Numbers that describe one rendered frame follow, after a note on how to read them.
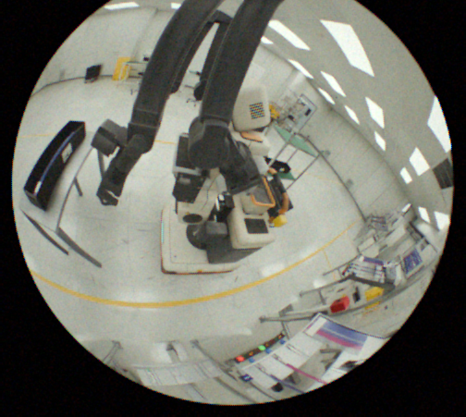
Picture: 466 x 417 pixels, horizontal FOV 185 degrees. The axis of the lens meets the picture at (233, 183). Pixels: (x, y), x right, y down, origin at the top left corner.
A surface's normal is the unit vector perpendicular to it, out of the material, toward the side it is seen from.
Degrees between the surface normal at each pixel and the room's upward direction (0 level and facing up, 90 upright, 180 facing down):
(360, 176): 90
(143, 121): 89
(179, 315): 0
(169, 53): 90
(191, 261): 0
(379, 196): 90
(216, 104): 80
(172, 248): 0
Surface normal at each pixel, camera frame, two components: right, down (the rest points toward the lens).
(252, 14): 0.15, 0.74
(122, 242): 0.46, -0.64
